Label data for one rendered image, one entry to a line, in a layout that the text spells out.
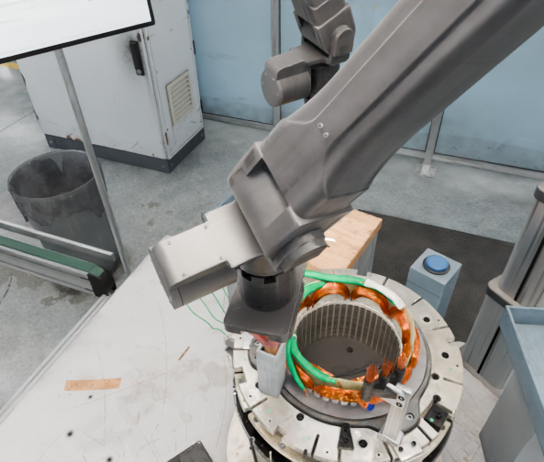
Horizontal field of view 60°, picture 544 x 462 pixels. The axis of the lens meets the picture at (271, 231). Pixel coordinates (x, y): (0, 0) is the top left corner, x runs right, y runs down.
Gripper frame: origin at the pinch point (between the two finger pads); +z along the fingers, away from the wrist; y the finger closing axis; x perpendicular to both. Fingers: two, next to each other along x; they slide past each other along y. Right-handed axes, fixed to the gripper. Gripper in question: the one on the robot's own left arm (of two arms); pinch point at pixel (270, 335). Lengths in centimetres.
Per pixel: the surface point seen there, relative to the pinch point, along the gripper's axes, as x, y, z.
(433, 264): 21.9, -32.3, 19.5
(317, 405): 6.5, 2.6, 10.2
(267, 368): -0.1, 1.7, 4.9
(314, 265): 1.0, -25.2, 16.9
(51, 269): -75, -37, 52
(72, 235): -114, -84, 97
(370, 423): 13.1, 3.3, 10.3
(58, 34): -75, -74, 2
